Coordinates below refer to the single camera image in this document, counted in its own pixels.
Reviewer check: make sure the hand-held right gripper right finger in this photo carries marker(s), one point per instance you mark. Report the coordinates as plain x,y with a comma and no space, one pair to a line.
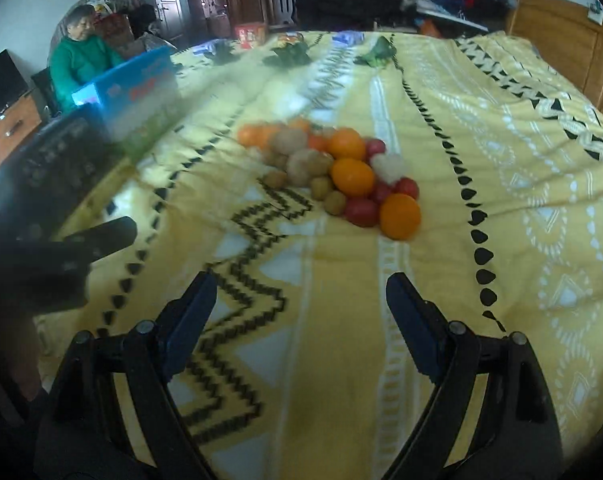
416,330

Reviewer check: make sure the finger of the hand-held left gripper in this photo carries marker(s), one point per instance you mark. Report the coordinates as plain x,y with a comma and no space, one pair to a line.
106,237

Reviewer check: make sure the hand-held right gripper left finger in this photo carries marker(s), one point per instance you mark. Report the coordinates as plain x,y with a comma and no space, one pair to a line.
186,330

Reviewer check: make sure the pile of oranges and kiwis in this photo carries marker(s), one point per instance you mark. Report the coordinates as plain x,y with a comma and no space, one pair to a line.
351,175

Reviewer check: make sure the black compartment tray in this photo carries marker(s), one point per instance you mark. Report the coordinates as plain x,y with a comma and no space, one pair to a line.
61,160

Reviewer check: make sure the wooden dresser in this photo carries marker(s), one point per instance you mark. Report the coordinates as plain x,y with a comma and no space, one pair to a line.
11,130

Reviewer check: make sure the blue cardboard box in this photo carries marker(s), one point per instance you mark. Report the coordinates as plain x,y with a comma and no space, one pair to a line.
131,95

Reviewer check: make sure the yellow patterned blanket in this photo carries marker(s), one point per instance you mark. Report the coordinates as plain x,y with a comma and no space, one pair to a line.
481,160

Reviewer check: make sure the black television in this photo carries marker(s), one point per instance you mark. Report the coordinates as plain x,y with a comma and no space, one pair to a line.
1,82

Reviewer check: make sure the blue packet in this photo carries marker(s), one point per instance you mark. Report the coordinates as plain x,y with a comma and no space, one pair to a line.
203,49
347,38

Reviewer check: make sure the dark door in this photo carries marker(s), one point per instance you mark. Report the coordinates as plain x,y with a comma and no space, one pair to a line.
166,5

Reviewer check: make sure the red snack box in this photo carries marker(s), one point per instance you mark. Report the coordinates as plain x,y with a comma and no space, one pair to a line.
250,36

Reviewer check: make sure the orange snack packet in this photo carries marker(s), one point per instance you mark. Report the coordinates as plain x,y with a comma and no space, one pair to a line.
290,38

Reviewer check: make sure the wooden chair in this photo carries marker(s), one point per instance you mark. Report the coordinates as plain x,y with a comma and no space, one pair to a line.
276,7

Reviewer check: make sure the wooden headboard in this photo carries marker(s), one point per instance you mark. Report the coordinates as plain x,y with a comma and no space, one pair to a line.
566,45

